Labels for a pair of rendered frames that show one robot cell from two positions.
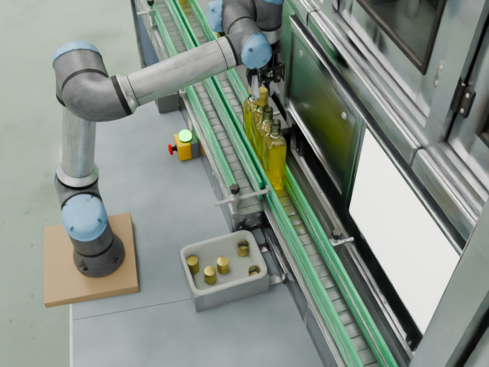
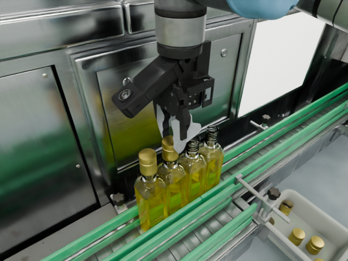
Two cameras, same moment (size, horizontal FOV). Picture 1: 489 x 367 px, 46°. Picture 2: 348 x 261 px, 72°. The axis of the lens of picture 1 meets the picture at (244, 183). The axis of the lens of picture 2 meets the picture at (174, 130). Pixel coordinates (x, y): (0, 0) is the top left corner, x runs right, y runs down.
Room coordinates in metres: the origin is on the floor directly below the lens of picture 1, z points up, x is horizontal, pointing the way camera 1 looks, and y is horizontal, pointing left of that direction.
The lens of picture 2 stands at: (1.43, 0.30, 1.48)
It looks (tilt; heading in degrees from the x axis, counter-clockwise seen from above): 39 degrees down; 253
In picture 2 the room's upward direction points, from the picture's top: straight up
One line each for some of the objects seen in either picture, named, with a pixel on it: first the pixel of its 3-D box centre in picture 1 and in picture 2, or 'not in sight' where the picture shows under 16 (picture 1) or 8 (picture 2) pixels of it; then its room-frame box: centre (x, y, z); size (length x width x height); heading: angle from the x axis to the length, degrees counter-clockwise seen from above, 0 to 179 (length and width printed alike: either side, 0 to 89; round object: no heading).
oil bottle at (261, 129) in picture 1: (266, 148); (190, 184); (1.28, -0.07, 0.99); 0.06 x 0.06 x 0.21; 20
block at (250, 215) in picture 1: (248, 218); (247, 215); (1.11, -0.01, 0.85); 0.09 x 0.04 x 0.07; 109
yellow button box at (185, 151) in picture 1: (185, 146); not in sight; (1.49, 0.21, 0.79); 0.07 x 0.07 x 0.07; 19
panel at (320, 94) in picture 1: (354, 162); (235, 77); (1.06, -0.29, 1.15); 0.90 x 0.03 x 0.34; 19
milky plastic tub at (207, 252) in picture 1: (223, 269); (301, 233); (0.97, 0.06, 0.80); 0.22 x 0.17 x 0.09; 109
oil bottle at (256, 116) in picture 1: (261, 135); (171, 193); (1.33, -0.05, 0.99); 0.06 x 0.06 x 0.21; 19
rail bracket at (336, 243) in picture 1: (340, 245); (257, 129); (0.95, -0.26, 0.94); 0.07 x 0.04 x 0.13; 109
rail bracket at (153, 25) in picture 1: (146, 15); not in sight; (2.09, 0.40, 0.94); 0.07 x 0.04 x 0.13; 109
